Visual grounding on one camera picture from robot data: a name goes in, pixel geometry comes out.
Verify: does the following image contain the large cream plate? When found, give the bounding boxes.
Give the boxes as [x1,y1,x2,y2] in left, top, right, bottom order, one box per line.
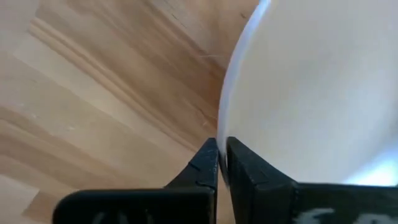
[216,0,398,187]

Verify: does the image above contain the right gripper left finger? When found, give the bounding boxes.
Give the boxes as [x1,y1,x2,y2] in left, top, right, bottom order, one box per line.
[52,138,220,224]

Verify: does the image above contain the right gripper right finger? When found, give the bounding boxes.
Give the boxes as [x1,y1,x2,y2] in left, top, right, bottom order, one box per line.
[226,136,398,224]

